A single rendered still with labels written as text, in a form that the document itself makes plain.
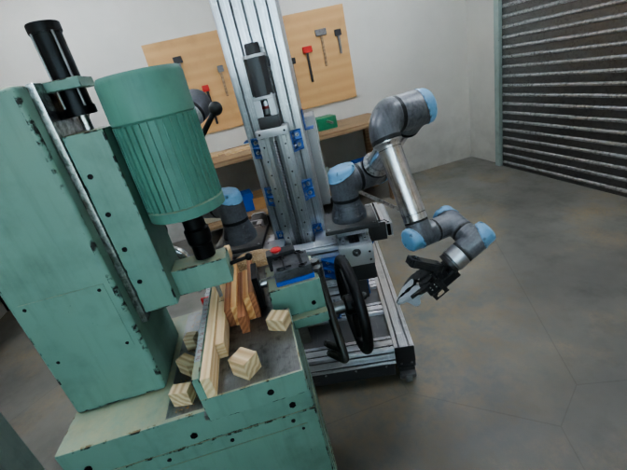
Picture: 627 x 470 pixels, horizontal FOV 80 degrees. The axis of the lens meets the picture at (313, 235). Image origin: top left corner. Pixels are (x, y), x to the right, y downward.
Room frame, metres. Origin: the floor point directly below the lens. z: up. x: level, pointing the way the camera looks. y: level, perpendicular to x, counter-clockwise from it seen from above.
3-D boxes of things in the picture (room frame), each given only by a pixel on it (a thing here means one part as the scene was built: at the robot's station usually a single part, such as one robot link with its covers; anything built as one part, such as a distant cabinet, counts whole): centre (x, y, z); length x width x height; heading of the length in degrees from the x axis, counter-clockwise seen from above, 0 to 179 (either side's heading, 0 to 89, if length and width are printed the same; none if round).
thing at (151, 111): (0.86, 0.27, 1.35); 0.18 x 0.18 x 0.31
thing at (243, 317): (0.86, 0.22, 0.92); 0.23 x 0.02 x 0.05; 5
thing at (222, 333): (0.95, 0.28, 0.92); 0.55 x 0.02 x 0.04; 5
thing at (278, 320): (0.74, 0.13, 0.92); 0.05 x 0.04 x 0.03; 67
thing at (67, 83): (0.85, 0.41, 1.53); 0.08 x 0.08 x 0.17; 5
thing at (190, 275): (0.86, 0.29, 1.03); 0.14 x 0.07 x 0.09; 95
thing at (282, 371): (0.88, 0.17, 0.87); 0.61 x 0.30 x 0.06; 5
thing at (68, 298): (0.83, 0.56, 1.16); 0.22 x 0.22 x 0.72; 5
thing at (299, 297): (0.88, 0.08, 0.91); 0.15 x 0.14 x 0.09; 5
